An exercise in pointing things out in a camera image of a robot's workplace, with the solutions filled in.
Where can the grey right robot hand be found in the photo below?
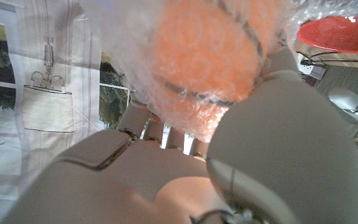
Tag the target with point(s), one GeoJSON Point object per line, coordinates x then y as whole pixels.
{"type": "Point", "coordinates": [275, 149]}

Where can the printed window backdrop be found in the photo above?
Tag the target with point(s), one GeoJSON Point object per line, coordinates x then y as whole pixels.
{"type": "Point", "coordinates": [42, 93]}

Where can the orange basketball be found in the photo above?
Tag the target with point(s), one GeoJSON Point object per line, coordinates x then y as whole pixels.
{"type": "Point", "coordinates": [204, 53]}

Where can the red bowl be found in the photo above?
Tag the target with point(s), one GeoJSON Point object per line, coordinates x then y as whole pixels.
{"type": "Point", "coordinates": [340, 34]}

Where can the clear bubble wrap sheet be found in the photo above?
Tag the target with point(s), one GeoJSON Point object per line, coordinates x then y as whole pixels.
{"type": "Point", "coordinates": [129, 37]}

